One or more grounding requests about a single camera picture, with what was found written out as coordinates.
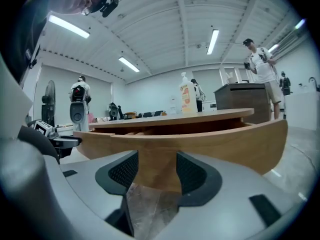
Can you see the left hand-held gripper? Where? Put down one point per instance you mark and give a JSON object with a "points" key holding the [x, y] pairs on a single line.
{"points": [[45, 128]]}

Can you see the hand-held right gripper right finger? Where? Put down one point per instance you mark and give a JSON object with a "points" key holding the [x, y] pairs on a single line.
{"points": [[197, 179]]}

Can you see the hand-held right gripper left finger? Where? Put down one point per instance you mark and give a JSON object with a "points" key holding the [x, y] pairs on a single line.
{"points": [[117, 174]]}

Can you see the wooden table with drawer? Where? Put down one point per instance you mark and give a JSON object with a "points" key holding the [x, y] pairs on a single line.
{"points": [[200, 146]]}

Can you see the black oval device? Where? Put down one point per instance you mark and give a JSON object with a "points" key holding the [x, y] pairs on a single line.
{"points": [[78, 112]]}

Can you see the pink cloth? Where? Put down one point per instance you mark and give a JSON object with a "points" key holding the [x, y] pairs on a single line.
{"points": [[91, 117]]}

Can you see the black floor fan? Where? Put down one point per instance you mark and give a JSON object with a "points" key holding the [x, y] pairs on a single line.
{"points": [[48, 96]]}

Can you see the black office chair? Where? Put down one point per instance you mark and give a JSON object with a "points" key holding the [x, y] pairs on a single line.
{"points": [[121, 112]]}

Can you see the black white striped sofa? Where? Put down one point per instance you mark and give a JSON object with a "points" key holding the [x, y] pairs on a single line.
{"points": [[151, 113]]}

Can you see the white cabinet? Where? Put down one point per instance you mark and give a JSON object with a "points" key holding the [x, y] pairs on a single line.
{"points": [[209, 107]]}

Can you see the white water dispenser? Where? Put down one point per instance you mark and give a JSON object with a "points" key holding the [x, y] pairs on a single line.
{"points": [[174, 105]]}

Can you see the white pump bottle orange label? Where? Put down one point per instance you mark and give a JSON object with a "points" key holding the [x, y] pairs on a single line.
{"points": [[188, 96]]}

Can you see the dark wooden cabinet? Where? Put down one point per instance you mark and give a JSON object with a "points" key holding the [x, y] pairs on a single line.
{"points": [[240, 101]]}

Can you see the long ceiling light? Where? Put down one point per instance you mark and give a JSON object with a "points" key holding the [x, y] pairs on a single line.
{"points": [[68, 26], [300, 24], [273, 48], [129, 64], [213, 41]]}

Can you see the white cup with sticks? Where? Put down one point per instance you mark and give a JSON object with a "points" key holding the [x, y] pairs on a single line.
{"points": [[231, 79]]}

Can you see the person's black clothed body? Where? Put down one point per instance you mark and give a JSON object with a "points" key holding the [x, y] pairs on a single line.
{"points": [[22, 34]]}

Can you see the white bathtub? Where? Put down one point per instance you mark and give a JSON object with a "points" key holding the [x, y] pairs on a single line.
{"points": [[302, 111]]}

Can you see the dark bathtub faucet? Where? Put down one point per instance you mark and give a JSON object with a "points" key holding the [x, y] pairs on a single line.
{"points": [[314, 80]]}

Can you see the black head-worn camera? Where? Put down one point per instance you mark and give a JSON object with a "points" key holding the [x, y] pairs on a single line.
{"points": [[110, 7]]}

